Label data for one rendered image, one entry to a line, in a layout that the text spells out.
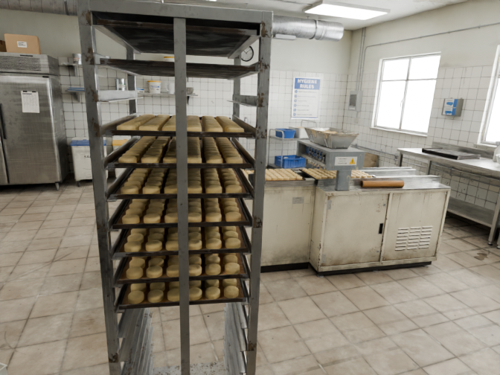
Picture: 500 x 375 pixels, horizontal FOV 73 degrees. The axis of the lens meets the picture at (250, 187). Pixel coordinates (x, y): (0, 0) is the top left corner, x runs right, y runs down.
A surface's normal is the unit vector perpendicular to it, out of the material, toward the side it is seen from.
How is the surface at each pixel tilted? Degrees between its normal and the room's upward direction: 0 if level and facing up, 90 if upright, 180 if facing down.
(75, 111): 90
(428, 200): 90
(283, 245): 90
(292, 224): 90
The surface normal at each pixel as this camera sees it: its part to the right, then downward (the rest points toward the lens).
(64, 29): 0.33, 0.26
